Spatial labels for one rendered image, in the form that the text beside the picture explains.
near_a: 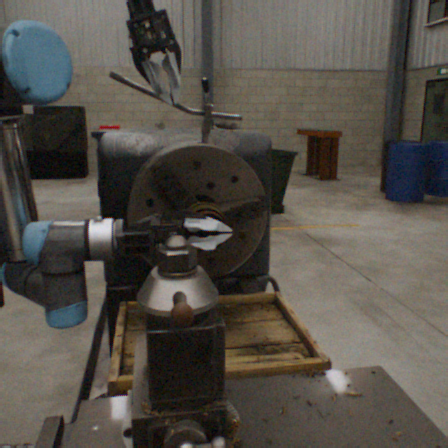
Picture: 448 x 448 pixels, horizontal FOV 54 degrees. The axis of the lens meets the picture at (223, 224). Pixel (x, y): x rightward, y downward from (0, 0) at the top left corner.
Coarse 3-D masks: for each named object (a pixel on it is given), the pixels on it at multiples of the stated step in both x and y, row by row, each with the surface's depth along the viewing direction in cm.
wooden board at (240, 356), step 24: (120, 312) 89; (240, 312) 94; (264, 312) 94; (288, 312) 90; (120, 336) 80; (240, 336) 84; (288, 336) 84; (120, 360) 73; (240, 360) 76; (264, 360) 76; (288, 360) 76; (312, 360) 72; (120, 384) 67
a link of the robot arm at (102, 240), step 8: (96, 216) 77; (96, 224) 76; (104, 224) 76; (112, 224) 76; (96, 232) 75; (104, 232) 75; (112, 232) 75; (96, 240) 74; (104, 240) 75; (112, 240) 75; (96, 248) 75; (104, 248) 75; (112, 248) 75; (96, 256) 76; (104, 256) 76; (112, 256) 76
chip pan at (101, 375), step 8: (104, 328) 160; (104, 336) 154; (104, 344) 149; (104, 352) 144; (104, 360) 139; (96, 368) 134; (104, 368) 135; (96, 376) 130; (104, 376) 130; (96, 384) 127; (104, 384) 127; (96, 392) 123; (104, 392) 123
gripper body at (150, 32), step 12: (132, 0) 74; (144, 0) 74; (132, 12) 74; (144, 12) 72; (156, 12) 73; (132, 24) 74; (144, 24) 74; (156, 24) 73; (168, 24) 74; (132, 36) 73; (144, 36) 75; (156, 36) 75; (168, 36) 75; (144, 48) 75; (156, 48) 76
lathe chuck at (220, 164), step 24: (192, 144) 94; (144, 168) 94; (192, 168) 95; (216, 168) 96; (240, 168) 97; (144, 192) 94; (192, 192) 96; (216, 192) 97; (240, 192) 98; (264, 192) 99; (144, 216) 96; (264, 216) 100; (240, 240) 101; (216, 264) 101; (240, 264) 102
